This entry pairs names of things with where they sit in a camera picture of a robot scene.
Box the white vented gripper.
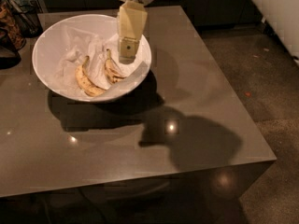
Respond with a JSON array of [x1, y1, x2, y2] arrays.
[[118, 0, 154, 64]]

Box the brown patterned jar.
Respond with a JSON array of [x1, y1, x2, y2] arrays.
[[0, 0, 26, 50]]

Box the white crumpled paper liner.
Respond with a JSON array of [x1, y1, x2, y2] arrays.
[[55, 26, 151, 102]]

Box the spotted yellow banana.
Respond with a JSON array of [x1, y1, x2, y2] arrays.
[[75, 56, 106, 97], [104, 49, 125, 84]]

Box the white bowl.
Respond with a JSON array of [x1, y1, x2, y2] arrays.
[[32, 13, 153, 104]]

